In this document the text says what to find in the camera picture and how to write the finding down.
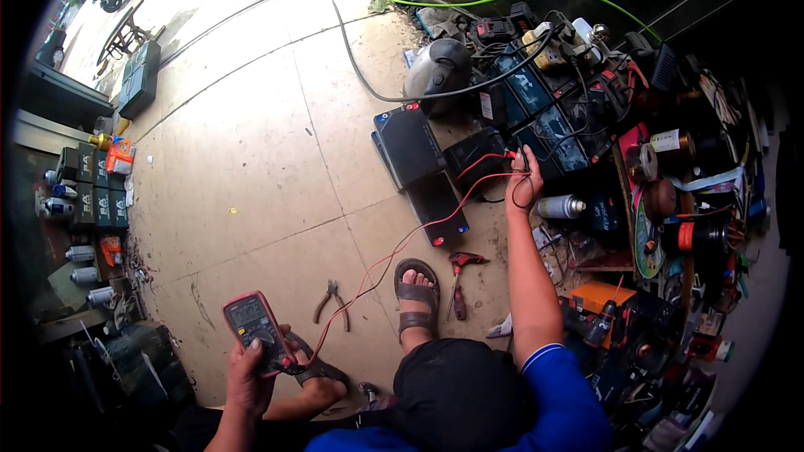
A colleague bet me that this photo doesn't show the red test lead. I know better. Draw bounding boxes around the red test lead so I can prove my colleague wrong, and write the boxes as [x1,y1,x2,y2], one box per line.
[307,150,532,366]

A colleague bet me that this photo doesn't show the group of blue white cans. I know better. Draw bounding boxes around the group of blue white cans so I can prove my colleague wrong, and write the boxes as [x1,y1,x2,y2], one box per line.
[34,168,77,219]

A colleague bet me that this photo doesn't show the dark crate of parts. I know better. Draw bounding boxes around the dark crate of parts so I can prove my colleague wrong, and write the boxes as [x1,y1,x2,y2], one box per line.
[66,320,196,418]

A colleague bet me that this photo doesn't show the person's legs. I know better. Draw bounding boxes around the person's legs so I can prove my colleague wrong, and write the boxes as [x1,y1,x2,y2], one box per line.
[176,257,535,452]

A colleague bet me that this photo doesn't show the black charger box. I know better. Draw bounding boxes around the black charger box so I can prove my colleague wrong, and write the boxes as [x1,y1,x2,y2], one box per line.
[649,43,680,93]

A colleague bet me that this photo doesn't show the flat long black battery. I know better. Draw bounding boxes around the flat long black battery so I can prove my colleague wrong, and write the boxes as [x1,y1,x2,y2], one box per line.
[405,171,471,247]

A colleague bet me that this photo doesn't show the orange packet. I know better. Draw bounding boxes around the orange packet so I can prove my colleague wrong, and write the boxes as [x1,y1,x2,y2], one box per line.
[105,137,137,176]

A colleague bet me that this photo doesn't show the stack of dark green cartons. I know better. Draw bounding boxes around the stack of dark green cartons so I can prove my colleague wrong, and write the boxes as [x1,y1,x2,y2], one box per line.
[55,142,131,231]

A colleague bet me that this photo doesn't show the person's left hand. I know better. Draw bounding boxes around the person's left hand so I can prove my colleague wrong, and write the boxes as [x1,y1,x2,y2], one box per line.
[225,324,296,419]

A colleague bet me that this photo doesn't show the white light bulb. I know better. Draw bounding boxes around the white light bulb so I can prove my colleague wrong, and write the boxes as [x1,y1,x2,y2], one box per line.
[571,17,614,61]

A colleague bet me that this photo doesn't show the long black cable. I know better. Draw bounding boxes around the long black cable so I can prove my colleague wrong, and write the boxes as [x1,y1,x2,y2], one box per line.
[286,0,557,104]

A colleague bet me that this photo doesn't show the row of blue label batteries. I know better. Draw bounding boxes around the row of blue label batteries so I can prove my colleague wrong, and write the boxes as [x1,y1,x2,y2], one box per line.
[477,44,615,180]

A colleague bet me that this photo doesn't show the white rag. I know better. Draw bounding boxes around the white rag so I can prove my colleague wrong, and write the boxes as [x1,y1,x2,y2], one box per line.
[486,313,515,339]

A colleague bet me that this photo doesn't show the grey solder spool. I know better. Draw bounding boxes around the grey solder spool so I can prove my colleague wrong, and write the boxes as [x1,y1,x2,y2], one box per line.
[625,142,659,183]

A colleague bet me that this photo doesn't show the brown handled pliers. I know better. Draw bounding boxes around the brown handled pliers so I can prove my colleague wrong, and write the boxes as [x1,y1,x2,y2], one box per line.
[313,279,351,333]

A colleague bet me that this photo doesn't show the large black battery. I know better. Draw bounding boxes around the large black battery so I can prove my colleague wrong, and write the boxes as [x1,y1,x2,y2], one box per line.
[371,102,448,191]

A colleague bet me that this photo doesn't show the person's right hand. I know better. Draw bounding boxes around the person's right hand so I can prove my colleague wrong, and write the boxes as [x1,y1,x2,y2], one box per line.
[504,144,545,218]

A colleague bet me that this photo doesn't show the small orange tool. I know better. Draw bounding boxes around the small orange tool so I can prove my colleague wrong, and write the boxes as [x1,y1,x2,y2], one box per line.
[100,236,124,268]

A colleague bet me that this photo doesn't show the red digital multimeter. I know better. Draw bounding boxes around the red digital multimeter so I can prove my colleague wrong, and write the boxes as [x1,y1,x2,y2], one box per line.
[221,290,300,379]

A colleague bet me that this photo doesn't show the silver spray can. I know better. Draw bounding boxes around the silver spray can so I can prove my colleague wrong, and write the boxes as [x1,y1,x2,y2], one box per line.
[537,194,588,221]

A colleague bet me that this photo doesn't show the person's body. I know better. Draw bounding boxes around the person's body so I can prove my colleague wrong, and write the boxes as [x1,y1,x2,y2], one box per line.
[304,342,614,452]

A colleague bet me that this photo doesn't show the red black tool battery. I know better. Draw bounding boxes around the red black tool battery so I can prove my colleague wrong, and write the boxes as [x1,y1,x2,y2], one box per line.
[470,15,520,46]

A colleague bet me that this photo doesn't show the metal frame stool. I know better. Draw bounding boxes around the metal frame stool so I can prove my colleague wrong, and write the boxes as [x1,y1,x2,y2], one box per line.
[95,0,167,68]

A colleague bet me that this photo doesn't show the orange box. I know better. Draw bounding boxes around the orange box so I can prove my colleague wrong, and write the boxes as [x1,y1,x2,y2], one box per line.
[568,280,638,350]

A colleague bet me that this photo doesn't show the black orange wire spool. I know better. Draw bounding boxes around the black orange wire spool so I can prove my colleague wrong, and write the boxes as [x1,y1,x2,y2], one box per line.
[662,219,730,256]

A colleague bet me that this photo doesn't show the cream power strip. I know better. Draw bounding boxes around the cream power strip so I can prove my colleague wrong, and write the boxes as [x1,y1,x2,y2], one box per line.
[522,21,570,71]

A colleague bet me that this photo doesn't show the small black battery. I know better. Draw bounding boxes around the small black battery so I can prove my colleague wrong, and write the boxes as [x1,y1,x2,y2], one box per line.
[443,127,513,196]

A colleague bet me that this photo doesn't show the brown round bowl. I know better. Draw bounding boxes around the brown round bowl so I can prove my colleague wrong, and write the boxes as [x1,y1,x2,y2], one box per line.
[641,176,678,222]

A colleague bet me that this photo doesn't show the brown bottle white label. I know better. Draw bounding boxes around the brown bottle white label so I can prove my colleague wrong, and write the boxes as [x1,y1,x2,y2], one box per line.
[649,128,697,162]

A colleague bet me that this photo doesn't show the heap of tools and parts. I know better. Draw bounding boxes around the heap of tools and parts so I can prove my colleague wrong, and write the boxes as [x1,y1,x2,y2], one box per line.
[534,44,776,452]

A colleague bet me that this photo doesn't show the black test lead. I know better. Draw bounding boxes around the black test lead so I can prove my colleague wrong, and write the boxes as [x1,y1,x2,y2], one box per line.
[479,157,536,209]

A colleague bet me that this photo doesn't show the red T-handle wrench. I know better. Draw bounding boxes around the red T-handle wrench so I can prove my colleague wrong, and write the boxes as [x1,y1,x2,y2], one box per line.
[444,252,491,323]

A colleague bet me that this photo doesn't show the dark green battery boxes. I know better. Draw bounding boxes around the dark green battery boxes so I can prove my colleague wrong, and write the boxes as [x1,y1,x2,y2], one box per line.
[117,40,162,122]

